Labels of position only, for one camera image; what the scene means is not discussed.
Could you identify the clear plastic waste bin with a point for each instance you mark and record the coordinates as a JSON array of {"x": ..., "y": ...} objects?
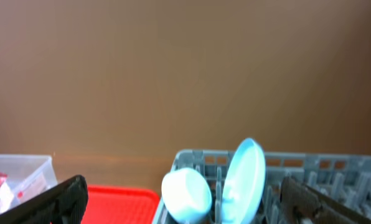
[{"x": 27, "y": 175}]

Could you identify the grey dishwasher rack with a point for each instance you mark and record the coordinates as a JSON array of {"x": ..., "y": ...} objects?
[{"x": 343, "y": 177}]

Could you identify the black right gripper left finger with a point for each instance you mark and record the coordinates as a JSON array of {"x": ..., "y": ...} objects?
[{"x": 64, "y": 203}]

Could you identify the blue bowl with rice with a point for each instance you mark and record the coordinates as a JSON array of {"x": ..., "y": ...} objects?
[{"x": 186, "y": 195}]

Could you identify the red serving tray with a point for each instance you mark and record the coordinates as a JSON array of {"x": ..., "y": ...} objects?
[{"x": 119, "y": 205}]

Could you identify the light blue plate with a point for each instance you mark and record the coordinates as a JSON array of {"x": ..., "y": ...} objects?
[{"x": 244, "y": 183}]

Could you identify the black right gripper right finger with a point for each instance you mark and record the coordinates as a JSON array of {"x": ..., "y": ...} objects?
[{"x": 300, "y": 202}]

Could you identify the white napkin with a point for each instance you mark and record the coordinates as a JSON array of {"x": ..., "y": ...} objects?
[{"x": 3, "y": 196}]

